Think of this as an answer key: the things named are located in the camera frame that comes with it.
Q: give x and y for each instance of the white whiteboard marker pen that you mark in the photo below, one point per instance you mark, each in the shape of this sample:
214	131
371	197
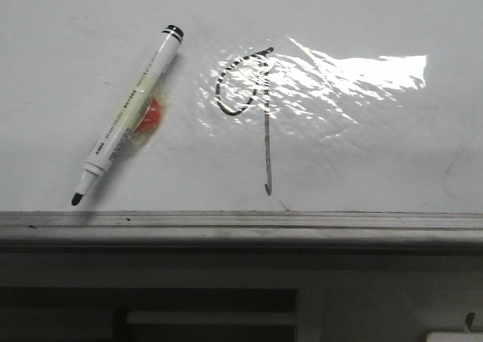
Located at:
130	111

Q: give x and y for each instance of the red magnet taped to marker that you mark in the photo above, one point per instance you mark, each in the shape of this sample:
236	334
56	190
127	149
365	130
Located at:
151	117

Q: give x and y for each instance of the white marker tray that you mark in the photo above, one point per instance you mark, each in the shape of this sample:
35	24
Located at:
454	336

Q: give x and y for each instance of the white whiteboard with aluminium frame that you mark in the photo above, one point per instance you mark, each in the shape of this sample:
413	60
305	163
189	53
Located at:
292	123

